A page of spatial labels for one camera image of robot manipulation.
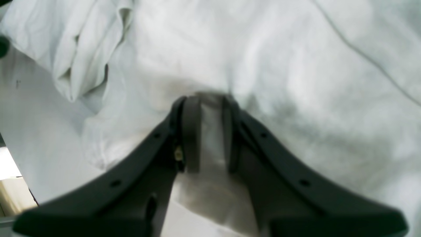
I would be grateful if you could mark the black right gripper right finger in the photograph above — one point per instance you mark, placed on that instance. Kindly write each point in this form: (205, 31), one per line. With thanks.
(289, 198)

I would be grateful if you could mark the white printed t-shirt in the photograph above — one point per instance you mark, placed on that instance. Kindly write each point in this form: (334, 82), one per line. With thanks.
(336, 81)

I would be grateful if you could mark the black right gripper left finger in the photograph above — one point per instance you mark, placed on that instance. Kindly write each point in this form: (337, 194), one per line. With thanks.
(131, 199)

